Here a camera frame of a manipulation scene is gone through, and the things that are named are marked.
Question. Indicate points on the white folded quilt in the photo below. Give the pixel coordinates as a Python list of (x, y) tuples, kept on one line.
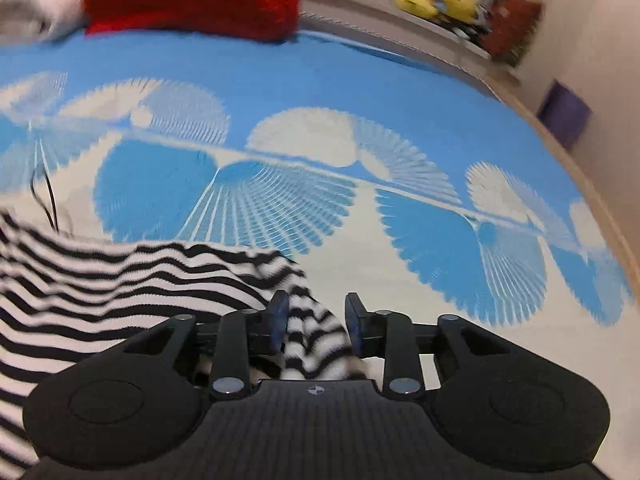
[(35, 5)]

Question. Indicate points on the striped top with white vest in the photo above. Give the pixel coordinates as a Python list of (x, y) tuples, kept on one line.
[(125, 290)]

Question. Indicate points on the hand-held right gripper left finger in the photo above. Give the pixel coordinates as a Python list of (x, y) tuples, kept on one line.
[(279, 321)]

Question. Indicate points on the blue and white printed mat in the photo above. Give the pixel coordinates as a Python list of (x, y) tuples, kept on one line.
[(325, 90)]

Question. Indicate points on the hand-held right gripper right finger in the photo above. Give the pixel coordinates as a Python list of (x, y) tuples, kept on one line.
[(353, 326)]

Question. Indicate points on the dark red cushion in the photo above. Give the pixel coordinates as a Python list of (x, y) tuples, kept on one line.
[(515, 30)]

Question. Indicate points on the window sill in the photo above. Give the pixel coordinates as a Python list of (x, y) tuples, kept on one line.
[(380, 25)]

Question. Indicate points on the purple box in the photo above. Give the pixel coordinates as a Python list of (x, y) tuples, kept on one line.
[(565, 112)]

